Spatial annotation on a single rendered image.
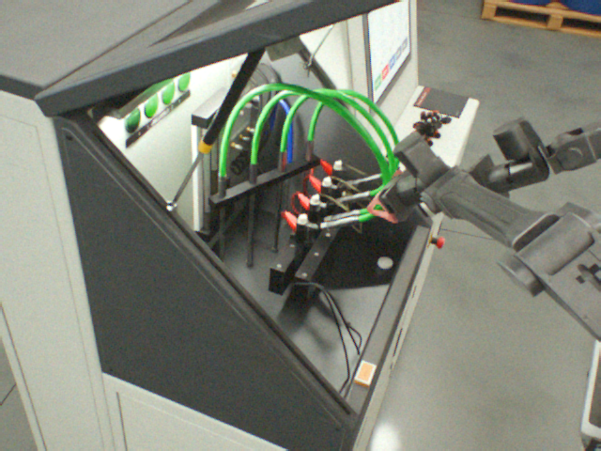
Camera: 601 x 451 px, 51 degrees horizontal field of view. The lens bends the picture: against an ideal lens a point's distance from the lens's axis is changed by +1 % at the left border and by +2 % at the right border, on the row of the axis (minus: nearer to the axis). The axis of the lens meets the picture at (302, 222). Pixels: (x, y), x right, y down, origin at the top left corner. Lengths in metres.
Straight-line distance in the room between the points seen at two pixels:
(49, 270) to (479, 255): 2.26
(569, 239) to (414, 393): 1.83
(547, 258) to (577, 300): 0.05
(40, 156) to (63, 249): 0.21
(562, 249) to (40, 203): 0.87
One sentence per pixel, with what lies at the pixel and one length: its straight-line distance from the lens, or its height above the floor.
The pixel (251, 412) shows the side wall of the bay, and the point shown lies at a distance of 1.31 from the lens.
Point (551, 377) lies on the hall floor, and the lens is 2.76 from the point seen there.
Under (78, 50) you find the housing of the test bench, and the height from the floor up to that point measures 1.50.
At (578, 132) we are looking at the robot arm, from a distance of 1.29.
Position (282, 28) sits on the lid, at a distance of 0.75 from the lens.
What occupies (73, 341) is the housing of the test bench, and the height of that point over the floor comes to 0.87.
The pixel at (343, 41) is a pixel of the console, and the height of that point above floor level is 1.37.
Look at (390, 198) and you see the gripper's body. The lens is 1.18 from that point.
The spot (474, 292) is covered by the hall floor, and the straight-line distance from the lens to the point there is 2.95.
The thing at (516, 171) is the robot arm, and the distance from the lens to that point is 1.26.
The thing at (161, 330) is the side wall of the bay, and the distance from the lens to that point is 1.25.
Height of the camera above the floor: 1.98
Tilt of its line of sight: 40 degrees down
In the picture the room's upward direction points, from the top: 7 degrees clockwise
